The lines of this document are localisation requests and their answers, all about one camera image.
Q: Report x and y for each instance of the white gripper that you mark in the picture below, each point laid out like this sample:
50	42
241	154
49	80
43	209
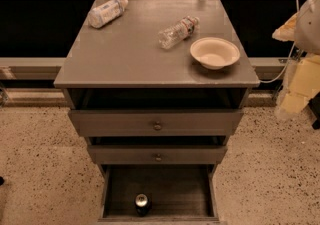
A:
308	27

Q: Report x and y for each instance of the blue pepsi can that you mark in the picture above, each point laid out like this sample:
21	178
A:
142	204

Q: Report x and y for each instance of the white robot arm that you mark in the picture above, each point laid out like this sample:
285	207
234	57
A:
307	31

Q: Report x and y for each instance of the grey wooden drawer cabinet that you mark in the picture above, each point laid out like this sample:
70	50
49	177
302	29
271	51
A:
122	67

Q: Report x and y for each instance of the bottom grey open drawer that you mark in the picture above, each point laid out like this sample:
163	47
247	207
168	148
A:
180	195

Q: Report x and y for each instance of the top grey drawer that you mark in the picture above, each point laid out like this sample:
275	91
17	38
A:
121	123

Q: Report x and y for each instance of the middle grey drawer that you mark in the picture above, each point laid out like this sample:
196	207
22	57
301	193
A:
156	154

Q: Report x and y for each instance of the white paper bowl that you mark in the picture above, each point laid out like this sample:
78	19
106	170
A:
214	53

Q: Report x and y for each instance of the clear plastic water bottle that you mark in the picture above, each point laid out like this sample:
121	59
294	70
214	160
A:
181	30

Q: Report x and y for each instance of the white labelled plastic bottle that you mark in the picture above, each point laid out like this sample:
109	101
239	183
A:
105	13

